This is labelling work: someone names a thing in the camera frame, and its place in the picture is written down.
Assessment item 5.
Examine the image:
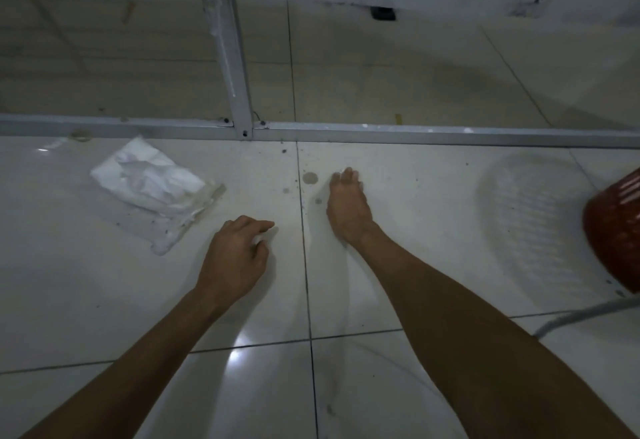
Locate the person's right hand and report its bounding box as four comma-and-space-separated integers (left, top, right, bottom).
325, 167, 379, 247

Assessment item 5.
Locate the person's left hand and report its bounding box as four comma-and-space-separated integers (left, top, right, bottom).
195, 215, 276, 312

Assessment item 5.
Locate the clear pack of white tissues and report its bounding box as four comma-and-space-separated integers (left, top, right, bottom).
89, 135, 226, 256

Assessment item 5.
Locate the red plastic waste basket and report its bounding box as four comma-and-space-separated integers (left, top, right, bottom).
582, 167, 640, 294

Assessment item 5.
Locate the person's left forearm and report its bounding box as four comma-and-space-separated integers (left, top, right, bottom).
19, 288, 226, 439

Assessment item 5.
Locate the person's right forearm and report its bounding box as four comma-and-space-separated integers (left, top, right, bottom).
349, 226, 639, 439

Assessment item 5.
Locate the grey metal post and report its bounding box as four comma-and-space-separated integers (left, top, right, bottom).
197, 0, 255, 141

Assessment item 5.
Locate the grey cable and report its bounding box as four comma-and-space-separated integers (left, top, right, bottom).
532, 296, 640, 338

